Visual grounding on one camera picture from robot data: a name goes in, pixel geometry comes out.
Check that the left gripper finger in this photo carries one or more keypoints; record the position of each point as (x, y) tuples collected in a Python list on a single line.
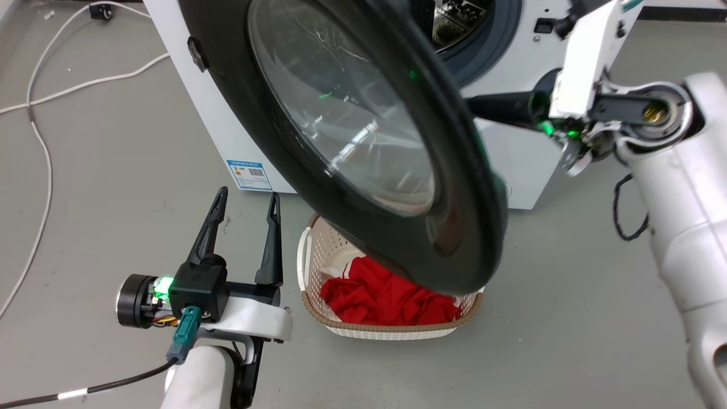
[(209, 233), (271, 250)]

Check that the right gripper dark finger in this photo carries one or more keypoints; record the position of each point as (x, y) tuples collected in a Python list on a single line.
[(502, 108)]

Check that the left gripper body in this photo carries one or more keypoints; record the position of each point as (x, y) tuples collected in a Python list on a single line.
[(199, 287)]

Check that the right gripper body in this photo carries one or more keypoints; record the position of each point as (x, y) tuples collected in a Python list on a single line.
[(585, 62)]

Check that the black round glass washer door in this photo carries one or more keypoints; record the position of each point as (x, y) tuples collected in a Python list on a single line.
[(346, 113)]

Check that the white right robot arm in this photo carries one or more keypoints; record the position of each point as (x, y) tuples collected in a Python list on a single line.
[(681, 216)]

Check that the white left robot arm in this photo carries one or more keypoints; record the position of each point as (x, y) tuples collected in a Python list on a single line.
[(199, 380)]

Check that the grey rubber door gasket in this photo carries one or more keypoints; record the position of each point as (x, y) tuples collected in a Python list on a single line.
[(500, 40)]

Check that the white front-load washing machine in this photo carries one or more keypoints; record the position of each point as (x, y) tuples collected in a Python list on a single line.
[(227, 125)]

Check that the white perforated laundry basket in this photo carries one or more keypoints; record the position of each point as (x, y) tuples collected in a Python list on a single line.
[(318, 250)]

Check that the blue energy label sticker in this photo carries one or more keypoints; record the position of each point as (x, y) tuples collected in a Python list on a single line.
[(249, 174)]

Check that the white cloth garment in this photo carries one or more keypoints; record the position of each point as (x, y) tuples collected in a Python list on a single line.
[(341, 267)]

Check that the steel washer drum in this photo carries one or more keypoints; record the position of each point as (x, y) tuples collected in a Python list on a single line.
[(457, 20)]

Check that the red cloth garment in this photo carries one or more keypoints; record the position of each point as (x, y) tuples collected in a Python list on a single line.
[(386, 298)]

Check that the black floor plug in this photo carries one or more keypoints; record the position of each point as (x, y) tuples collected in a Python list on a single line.
[(101, 11)]

